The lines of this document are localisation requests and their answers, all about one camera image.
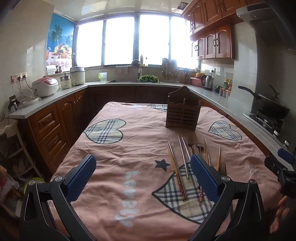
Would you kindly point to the ceiling vent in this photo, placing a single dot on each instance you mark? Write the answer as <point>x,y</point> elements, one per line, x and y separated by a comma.
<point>182,5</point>

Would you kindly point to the bowl of green vegetables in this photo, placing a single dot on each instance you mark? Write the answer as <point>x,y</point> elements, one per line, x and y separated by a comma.
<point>149,78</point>

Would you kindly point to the clear pitcher with green rim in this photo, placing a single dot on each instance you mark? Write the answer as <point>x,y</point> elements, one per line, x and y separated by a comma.
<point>103,77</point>

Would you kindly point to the orange bowl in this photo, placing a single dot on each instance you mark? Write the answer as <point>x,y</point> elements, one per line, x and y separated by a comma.
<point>200,75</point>

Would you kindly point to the wide wall socket strip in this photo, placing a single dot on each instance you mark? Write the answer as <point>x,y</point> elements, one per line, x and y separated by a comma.
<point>19,77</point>

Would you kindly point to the kitchen window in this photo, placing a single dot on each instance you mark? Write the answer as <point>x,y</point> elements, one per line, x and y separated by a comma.
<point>120,41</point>

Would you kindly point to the wooden utensil holder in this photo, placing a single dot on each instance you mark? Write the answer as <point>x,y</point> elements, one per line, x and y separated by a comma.
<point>182,115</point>

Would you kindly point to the single wall socket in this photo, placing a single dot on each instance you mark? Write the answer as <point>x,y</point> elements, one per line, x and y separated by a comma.
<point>212,70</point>

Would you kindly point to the gas stove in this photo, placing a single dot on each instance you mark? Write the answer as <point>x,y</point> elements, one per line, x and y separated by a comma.
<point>266,121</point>

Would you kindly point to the small black device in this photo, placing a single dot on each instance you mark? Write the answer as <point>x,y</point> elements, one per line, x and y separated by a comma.
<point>13,102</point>

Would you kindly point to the wooden wall cabinets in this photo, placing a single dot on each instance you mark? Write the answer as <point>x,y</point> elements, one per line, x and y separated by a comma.
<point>217,41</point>

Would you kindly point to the pink plastic basin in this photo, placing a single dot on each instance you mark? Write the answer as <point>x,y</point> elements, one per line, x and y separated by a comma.
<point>196,82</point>

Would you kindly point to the stainless steel electric kettle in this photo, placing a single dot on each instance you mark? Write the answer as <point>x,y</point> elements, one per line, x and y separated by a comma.
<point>208,83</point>

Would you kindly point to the row of spice jars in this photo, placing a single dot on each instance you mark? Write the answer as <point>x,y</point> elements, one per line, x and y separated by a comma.
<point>224,93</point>

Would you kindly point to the paper towel roll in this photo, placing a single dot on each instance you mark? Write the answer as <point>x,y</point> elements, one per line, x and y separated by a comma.
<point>50,70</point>

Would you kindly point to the metal kitchen faucet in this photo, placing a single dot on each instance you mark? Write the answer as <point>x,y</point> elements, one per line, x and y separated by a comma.
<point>139,69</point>

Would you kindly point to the metal dish rack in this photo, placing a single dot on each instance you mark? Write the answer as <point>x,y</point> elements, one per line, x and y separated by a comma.
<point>170,70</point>

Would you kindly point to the white round plate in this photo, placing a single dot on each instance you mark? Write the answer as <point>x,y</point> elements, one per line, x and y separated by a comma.
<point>30,101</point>

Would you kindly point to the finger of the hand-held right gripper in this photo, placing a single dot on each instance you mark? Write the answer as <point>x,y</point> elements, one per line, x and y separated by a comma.
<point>276,165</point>
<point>288,156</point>

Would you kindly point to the person's right hand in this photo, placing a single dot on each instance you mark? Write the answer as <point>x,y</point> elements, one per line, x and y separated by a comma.
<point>280,213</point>

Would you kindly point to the green round basin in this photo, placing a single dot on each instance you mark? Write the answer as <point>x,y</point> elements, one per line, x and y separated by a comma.
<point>34,183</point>

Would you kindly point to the metal spoon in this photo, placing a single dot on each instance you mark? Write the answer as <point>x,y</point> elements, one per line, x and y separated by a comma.
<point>199,147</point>

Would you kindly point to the grey speckled countertop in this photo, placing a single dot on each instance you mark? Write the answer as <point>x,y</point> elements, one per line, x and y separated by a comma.
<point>212,97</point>

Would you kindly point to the metal fork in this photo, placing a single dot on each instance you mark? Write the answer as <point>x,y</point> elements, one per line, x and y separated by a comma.
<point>190,144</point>
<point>223,168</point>

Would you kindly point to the small white electric pot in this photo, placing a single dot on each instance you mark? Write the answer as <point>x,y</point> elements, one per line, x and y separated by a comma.
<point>66,82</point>

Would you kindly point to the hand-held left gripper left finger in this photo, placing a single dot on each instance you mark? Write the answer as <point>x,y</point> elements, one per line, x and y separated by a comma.
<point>83,176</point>

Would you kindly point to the tropical fruit wall poster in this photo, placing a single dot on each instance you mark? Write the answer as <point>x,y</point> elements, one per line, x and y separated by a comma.
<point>60,34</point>

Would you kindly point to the pink printed bedsheet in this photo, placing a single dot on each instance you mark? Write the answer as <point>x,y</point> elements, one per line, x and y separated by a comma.
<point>138,150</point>

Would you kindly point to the wooden base cabinets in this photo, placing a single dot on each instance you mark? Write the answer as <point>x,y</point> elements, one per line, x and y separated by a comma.
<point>48,129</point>

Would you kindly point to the small white bowl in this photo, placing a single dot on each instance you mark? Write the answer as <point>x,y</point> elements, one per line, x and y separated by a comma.
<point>197,70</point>

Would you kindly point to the range hood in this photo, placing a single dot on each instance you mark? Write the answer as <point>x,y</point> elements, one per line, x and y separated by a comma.
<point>268,20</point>

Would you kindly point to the kitchen sink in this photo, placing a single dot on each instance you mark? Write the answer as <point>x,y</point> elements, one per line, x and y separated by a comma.
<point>122,81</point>

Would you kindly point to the silver metal chopstick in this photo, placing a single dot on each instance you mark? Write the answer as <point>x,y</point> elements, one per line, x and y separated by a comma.
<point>187,146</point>
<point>183,157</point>

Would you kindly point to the large white rice cooker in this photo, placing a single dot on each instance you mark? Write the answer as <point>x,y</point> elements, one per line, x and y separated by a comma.
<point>78,76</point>

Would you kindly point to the white and pink rice cooker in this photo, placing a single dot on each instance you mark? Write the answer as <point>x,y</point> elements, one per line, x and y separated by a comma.
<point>45,87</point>

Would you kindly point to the white storage rack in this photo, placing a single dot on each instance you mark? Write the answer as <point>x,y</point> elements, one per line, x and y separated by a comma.
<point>13,139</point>

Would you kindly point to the dark green cup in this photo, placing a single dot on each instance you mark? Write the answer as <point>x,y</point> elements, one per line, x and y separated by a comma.
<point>217,89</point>

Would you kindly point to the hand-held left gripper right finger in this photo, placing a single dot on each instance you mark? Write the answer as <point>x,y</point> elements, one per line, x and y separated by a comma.
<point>204,178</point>

